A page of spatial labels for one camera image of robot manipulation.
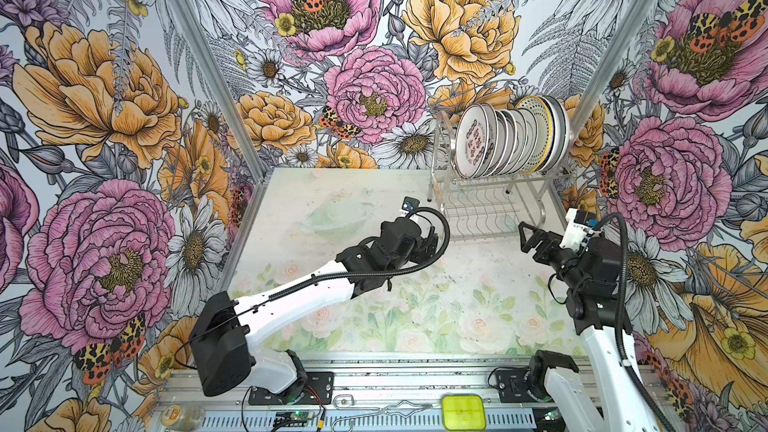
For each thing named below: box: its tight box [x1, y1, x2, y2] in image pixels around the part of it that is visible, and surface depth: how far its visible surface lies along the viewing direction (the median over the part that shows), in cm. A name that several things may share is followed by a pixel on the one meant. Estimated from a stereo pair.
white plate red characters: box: [455, 103, 490, 179], surface depth 86 cm
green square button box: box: [442, 394, 486, 431], surface depth 72 cm
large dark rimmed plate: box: [539, 94, 571, 173], surface depth 75 cm
